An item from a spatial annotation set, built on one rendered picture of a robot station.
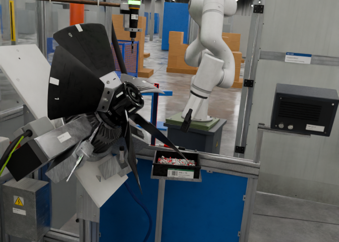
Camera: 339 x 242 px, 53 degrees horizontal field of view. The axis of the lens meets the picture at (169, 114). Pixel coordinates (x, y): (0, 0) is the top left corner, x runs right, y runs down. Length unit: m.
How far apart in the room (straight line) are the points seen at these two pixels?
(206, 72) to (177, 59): 9.29
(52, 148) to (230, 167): 0.96
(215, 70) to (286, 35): 1.78
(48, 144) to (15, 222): 0.54
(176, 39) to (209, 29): 9.17
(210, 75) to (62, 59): 0.56
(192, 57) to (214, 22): 0.53
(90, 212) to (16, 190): 0.29
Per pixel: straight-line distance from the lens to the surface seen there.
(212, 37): 1.40
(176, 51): 10.60
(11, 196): 1.49
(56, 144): 1.09
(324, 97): 1.60
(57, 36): 1.35
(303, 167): 3.30
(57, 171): 1.15
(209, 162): 1.74
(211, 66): 1.32
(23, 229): 1.53
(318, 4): 3.08
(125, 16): 1.33
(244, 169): 1.73
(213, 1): 1.48
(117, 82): 1.32
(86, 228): 1.48
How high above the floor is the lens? 1.49
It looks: 15 degrees down
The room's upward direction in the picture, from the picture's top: 4 degrees clockwise
